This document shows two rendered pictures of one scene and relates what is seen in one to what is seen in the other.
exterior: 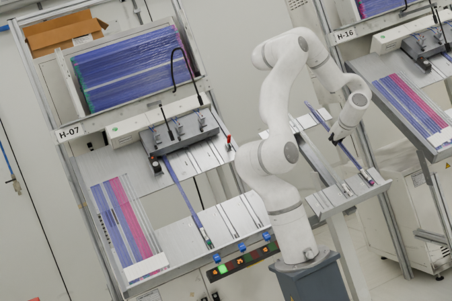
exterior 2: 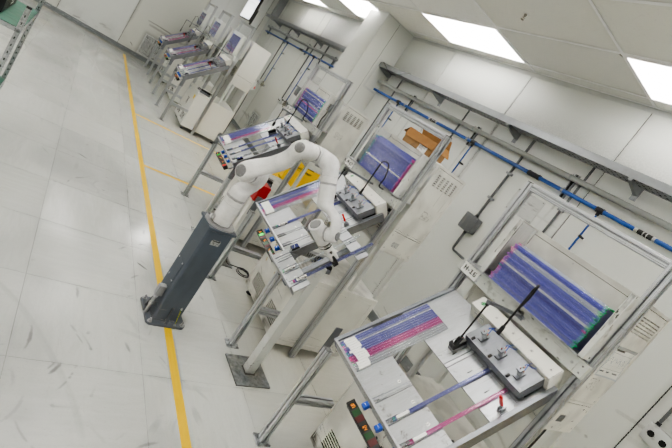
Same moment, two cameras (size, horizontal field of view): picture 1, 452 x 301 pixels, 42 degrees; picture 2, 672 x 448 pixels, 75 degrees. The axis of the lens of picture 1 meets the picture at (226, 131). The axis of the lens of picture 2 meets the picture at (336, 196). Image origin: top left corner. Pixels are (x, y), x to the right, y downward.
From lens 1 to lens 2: 2.99 m
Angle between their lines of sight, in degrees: 68
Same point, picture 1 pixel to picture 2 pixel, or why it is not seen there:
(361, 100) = (314, 224)
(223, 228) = (286, 230)
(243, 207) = (299, 237)
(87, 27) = (429, 144)
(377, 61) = (460, 311)
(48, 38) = (414, 134)
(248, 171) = not seen: hidden behind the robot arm
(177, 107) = (370, 193)
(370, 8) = (500, 276)
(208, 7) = (608, 258)
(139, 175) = not seen: hidden behind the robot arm
